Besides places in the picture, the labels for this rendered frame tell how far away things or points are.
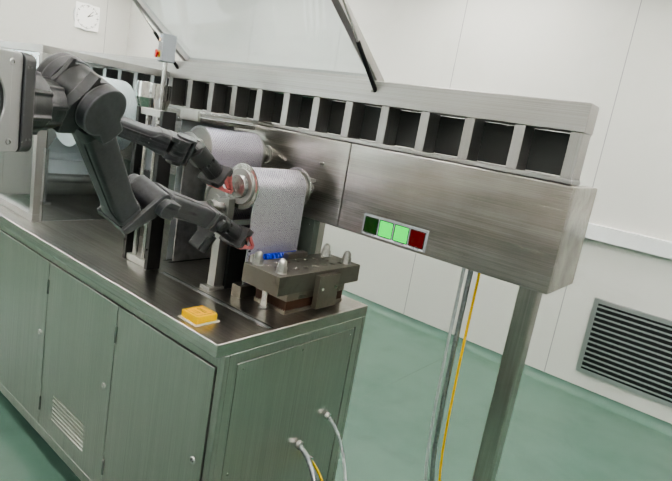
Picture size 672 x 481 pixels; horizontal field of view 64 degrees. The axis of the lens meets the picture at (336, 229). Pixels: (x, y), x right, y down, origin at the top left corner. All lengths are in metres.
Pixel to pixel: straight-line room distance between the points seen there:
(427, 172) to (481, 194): 0.19
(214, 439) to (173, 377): 0.22
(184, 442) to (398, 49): 3.67
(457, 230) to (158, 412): 1.04
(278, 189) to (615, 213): 2.60
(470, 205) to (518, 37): 2.70
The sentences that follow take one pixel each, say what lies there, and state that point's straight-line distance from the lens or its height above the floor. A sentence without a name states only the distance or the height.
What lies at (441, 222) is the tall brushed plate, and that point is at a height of 1.26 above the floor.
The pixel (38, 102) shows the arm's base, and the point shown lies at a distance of 0.79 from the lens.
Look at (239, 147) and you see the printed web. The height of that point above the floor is 1.36.
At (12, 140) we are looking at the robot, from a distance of 0.77.
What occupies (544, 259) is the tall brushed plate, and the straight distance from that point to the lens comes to 1.56.
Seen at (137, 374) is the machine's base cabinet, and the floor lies 0.64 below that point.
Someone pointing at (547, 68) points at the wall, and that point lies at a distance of 4.09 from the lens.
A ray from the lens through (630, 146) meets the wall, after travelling 3.88.
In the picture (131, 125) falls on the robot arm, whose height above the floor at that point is 1.40.
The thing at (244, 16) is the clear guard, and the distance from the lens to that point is 2.07.
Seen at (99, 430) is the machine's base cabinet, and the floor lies 0.35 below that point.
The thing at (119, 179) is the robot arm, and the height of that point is 1.33.
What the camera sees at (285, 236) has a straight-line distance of 1.84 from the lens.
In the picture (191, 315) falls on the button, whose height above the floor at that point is 0.92.
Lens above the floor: 1.49
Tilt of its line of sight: 11 degrees down
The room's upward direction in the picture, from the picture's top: 10 degrees clockwise
